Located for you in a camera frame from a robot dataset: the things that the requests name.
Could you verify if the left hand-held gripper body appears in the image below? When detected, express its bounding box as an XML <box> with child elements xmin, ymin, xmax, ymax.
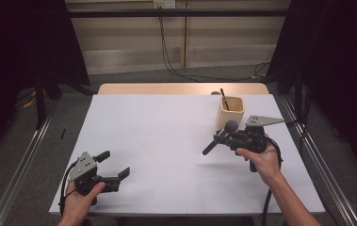
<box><xmin>67</xmin><ymin>151</ymin><xmax>121</xmax><ymax>206</ymax></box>

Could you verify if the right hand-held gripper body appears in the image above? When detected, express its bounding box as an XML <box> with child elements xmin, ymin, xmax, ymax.
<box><xmin>229</xmin><ymin>115</ymin><xmax>286</xmax><ymax>173</ymax></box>

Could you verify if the black makeup brush silver ferrule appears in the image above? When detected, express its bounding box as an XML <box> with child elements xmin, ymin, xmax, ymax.
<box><xmin>202</xmin><ymin>119</ymin><xmax>239</xmax><ymax>156</ymax></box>

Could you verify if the beige square holder cup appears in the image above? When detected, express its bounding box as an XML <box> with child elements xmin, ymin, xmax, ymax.
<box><xmin>216</xmin><ymin>95</ymin><xmax>246</xmax><ymax>131</ymax></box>

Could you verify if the thin black applicator brush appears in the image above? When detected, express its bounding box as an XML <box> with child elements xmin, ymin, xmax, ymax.
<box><xmin>219</xmin><ymin>88</ymin><xmax>231</xmax><ymax>111</ymax></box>

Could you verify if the person's left hand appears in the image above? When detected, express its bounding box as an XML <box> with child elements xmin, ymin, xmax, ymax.
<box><xmin>60</xmin><ymin>181</ymin><xmax>107</xmax><ymax>222</ymax></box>

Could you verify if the person's right hand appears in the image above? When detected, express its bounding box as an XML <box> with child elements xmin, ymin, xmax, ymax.
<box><xmin>235</xmin><ymin>135</ymin><xmax>284</xmax><ymax>186</ymax></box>

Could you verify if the black metal stand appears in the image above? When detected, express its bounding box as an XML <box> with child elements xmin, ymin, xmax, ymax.
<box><xmin>293</xmin><ymin>70</ymin><xmax>304</xmax><ymax>121</ymax></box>
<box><xmin>34</xmin><ymin>74</ymin><xmax>47</xmax><ymax>130</ymax></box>

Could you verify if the white table cover sheet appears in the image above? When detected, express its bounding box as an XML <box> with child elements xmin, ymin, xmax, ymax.
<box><xmin>48</xmin><ymin>93</ymin><xmax>326</xmax><ymax>218</ymax></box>

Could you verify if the black curtain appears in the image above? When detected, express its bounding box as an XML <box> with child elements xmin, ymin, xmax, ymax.
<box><xmin>0</xmin><ymin>0</ymin><xmax>90</xmax><ymax>168</ymax></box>
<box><xmin>265</xmin><ymin>0</ymin><xmax>357</xmax><ymax>180</ymax></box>

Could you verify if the black horizontal bar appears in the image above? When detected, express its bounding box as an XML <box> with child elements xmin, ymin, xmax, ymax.
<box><xmin>67</xmin><ymin>8</ymin><xmax>290</xmax><ymax>18</ymax></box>

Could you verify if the left hand-held gripper black cable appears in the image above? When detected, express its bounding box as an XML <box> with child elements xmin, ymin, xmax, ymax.
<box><xmin>58</xmin><ymin>161</ymin><xmax>78</xmax><ymax>216</ymax></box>

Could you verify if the hand-held gripper black cable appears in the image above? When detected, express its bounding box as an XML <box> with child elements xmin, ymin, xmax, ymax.
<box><xmin>260</xmin><ymin>137</ymin><xmax>284</xmax><ymax>226</ymax></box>
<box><xmin>58</xmin><ymin>161</ymin><xmax>78</xmax><ymax>216</ymax></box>

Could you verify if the black cable by stand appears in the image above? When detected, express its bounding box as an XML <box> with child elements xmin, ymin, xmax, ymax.
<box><xmin>287</xmin><ymin>90</ymin><xmax>312</xmax><ymax>152</ymax></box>

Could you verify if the aluminium floor rail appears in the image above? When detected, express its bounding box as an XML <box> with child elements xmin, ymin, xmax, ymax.
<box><xmin>274</xmin><ymin>95</ymin><xmax>357</xmax><ymax>226</ymax></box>
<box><xmin>0</xmin><ymin>103</ymin><xmax>59</xmax><ymax>226</ymax></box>

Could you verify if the right hand-held gripper black cable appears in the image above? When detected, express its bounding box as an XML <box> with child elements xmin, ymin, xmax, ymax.
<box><xmin>260</xmin><ymin>137</ymin><xmax>284</xmax><ymax>226</ymax></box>

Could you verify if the yellow floor cable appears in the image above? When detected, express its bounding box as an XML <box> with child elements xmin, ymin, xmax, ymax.
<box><xmin>22</xmin><ymin>90</ymin><xmax>38</xmax><ymax>109</ymax></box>

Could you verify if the long black wall cable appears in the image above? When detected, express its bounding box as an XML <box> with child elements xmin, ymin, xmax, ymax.
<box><xmin>157</xmin><ymin>8</ymin><xmax>271</xmax><ymax>83</ymax></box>

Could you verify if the white wall socket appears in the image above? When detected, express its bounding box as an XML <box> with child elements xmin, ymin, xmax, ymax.
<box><xmin>153</xmin><ymin>0</ymin><xmax>176</xmax><ymax>9</ymax></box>

